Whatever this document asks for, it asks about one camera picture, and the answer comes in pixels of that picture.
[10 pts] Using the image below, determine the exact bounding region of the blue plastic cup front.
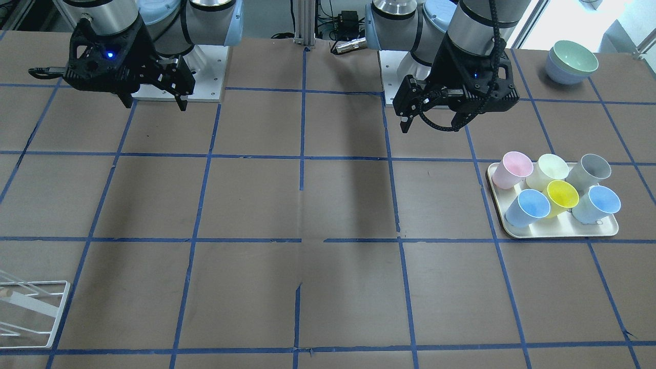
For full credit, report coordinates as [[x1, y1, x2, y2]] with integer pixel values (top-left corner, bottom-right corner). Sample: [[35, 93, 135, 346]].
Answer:
[[504, 189, 551, 228]]

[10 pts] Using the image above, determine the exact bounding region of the cream plastic cup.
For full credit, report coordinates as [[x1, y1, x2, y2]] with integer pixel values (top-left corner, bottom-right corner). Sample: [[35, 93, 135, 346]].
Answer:
[[525, 154, 570, 192]]

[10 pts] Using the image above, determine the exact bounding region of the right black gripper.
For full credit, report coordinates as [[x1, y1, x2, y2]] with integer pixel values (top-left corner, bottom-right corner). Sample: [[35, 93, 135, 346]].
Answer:
[[63, 19, 195, 112]]

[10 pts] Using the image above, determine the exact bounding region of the yellow plastic cup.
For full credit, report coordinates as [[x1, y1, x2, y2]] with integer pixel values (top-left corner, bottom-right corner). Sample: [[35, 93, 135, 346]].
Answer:
[[542, 180, 580, 219]]

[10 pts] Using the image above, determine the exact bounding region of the pink plastic cup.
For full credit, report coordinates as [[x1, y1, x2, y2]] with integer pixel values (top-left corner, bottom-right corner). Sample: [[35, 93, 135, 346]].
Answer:
[[492, 150, 534, 190]]

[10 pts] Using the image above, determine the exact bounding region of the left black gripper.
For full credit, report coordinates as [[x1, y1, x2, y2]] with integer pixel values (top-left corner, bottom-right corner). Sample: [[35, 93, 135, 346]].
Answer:
[[392, 36, 495, 134]]

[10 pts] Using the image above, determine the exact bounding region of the grey plastic cup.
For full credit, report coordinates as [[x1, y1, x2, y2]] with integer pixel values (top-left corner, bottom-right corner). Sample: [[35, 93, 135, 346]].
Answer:
[[565, 153, 612, 192]]

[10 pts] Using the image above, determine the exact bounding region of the cream plastic tray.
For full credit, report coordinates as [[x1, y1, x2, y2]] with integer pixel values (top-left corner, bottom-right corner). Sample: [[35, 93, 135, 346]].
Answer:
[[486, 163, 619, 239]]

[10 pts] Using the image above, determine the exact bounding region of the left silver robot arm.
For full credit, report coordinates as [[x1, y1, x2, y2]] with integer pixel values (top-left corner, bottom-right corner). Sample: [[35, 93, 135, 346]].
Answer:
[[365, 1, 529, 133]]

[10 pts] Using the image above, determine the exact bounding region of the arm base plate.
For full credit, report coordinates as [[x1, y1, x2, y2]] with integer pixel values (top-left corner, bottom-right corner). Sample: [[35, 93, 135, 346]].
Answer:
[[379, 50, 431, 107], [159, 45, 231, 103]]

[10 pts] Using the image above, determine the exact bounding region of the white wire rack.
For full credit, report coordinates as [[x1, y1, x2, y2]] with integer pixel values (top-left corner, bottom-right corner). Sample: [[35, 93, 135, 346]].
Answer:
[[1, 270, 71, 351]]

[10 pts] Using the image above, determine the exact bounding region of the green bowl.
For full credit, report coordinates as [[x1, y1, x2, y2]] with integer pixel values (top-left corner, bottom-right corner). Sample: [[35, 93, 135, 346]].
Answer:
[[549, 40, 599, 76]]

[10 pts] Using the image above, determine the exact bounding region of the aluminium frame post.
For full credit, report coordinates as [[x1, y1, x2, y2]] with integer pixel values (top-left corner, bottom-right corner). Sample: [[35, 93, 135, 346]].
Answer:
[[292, 1, 318, 49]]

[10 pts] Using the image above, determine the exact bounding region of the blue plastic cup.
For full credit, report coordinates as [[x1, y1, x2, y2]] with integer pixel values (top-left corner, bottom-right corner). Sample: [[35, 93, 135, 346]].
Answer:
[[504, 189, 551, 228], [571, 185, 622, 224]]

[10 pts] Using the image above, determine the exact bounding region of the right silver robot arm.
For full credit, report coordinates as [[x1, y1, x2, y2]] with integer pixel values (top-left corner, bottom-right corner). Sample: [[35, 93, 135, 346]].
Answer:
[[30, 1, 243, 111]]

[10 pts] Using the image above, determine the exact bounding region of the blue bowl underneath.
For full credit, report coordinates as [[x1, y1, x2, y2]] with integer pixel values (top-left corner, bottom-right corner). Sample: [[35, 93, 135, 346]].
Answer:
[[544, 50, 590, 86]]

